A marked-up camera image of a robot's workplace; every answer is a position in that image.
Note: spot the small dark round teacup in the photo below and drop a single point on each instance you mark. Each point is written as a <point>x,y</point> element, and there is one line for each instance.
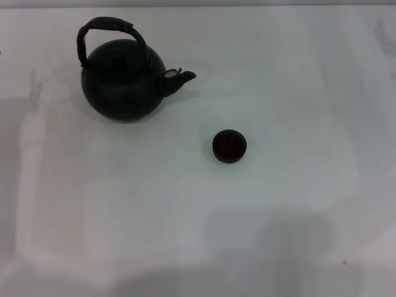
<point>229,145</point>

